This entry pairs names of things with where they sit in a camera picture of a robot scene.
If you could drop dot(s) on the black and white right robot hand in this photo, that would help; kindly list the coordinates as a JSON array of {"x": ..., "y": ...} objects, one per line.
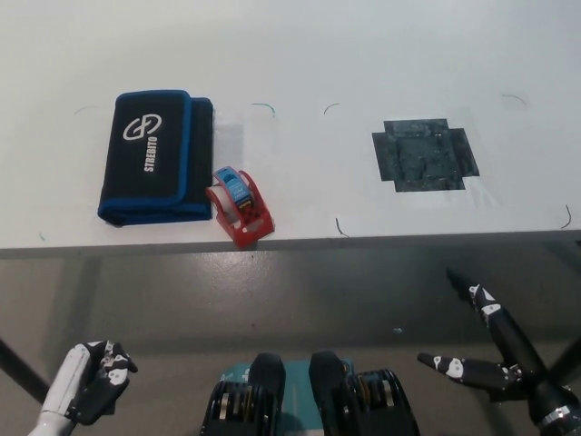
[{"x": 517, "y": 354}]

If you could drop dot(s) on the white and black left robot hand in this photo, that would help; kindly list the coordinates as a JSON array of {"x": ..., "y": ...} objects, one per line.
[{"x": 61, "y": 386}]

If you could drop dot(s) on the red tape dispenser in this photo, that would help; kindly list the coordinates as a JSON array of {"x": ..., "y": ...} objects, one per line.
[{"x": 247, "y": 231}]

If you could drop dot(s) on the black tape patch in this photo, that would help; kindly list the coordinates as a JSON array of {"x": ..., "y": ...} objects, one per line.
[{"x": 422, "y": 154}]

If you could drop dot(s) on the clear tape patch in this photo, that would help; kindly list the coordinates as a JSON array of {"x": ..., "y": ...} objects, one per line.
[{"x": 231, "y": 145}]

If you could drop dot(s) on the black table leg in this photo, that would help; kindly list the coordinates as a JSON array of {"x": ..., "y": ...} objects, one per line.
[
  {"x": 18, "y": 368},
  {"x": 565, "y": 361}
]

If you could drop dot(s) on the black table foot plate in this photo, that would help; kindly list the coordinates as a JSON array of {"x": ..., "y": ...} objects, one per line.
[{"x": 111, "y": 406}]

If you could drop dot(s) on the black left robot body block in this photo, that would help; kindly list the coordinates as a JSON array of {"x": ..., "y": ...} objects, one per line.
[{"x": 268, "y": 377}]

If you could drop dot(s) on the black pouch with blue trim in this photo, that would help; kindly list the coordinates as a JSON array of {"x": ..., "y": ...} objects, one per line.
[{"x": 150, "y": 159}]

